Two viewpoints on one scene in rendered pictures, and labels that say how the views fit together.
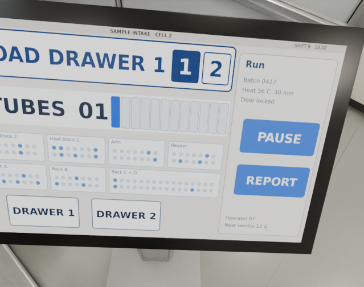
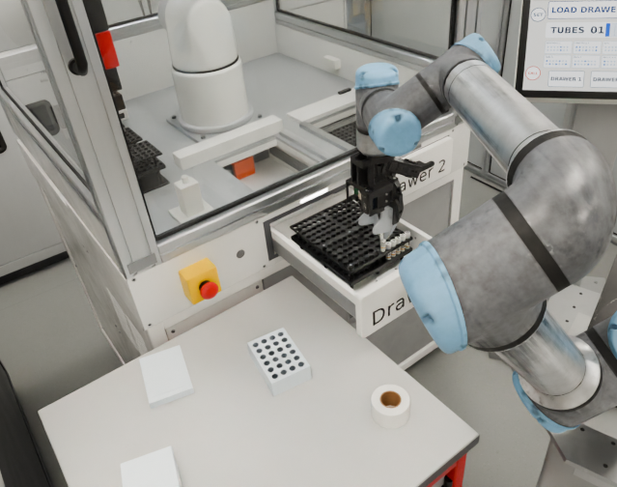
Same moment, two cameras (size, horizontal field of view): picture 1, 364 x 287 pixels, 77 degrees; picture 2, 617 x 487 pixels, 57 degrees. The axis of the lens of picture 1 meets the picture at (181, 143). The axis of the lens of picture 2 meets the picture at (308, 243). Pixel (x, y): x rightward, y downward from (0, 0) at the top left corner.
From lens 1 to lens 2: 1.66 m
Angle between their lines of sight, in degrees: 24
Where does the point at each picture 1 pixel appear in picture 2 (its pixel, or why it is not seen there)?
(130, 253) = not seen: hidden behind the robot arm
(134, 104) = not seen: outside the picture
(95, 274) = not seen: hidden behind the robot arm
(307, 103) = not seen: outside the picture
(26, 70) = (570, 15)
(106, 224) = (598, 84)
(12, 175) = (554, 61)
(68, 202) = (578, 73)
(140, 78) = not seen: outside the picture
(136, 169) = (615, 55)
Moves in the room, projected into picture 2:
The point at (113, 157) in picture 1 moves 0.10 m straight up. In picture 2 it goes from (604, 50) to (613, 13)
